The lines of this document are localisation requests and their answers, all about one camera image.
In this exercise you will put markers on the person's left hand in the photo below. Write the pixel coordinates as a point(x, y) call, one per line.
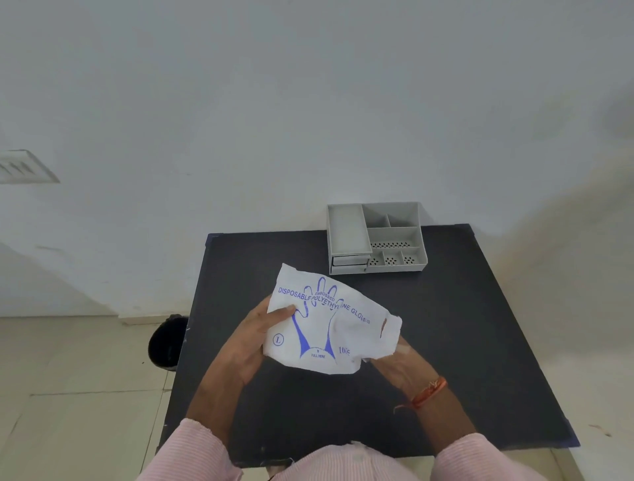
point(242, 342)

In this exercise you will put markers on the person's right hand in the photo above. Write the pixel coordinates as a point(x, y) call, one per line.
point(398, 369)

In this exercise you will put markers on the person's left thumb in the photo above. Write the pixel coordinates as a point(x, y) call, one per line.
point(278, 316)

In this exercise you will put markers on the white disposable glove packet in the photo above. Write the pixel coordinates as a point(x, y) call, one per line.
point(329, 322)

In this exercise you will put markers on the person's left forearm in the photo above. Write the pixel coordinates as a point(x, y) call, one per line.
point(213, 404)

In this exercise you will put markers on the person's right forearm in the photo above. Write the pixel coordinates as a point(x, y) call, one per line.
point(446, 421)

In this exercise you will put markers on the black waste bin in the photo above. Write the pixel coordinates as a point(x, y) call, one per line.
point(166, 344)

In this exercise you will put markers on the grey plastic compartment organizer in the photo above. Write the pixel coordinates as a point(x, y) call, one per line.
point(376, 238)

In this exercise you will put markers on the pink striped shirt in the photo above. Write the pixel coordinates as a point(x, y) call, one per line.
point(198, 456)

